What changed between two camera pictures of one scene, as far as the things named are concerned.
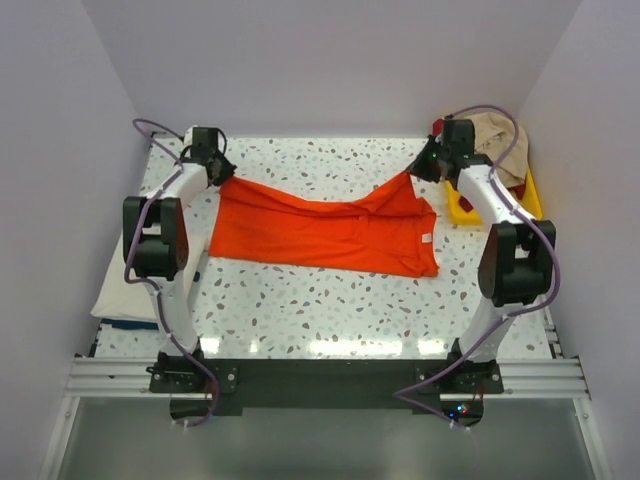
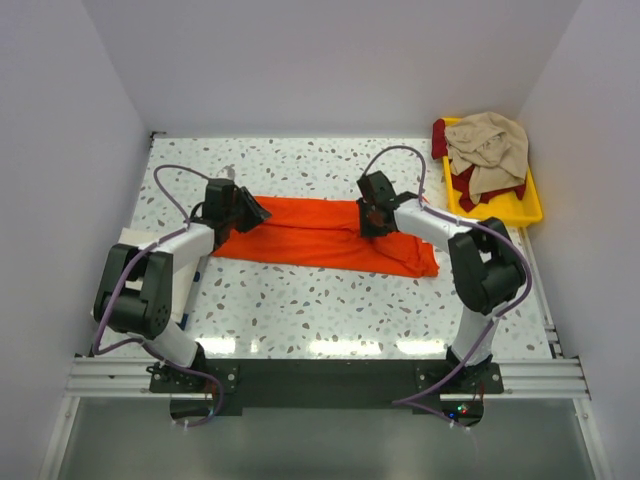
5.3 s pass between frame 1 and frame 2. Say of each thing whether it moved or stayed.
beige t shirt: stayed
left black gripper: moved
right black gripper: moved
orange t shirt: moved
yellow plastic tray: stayed
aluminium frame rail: stayed
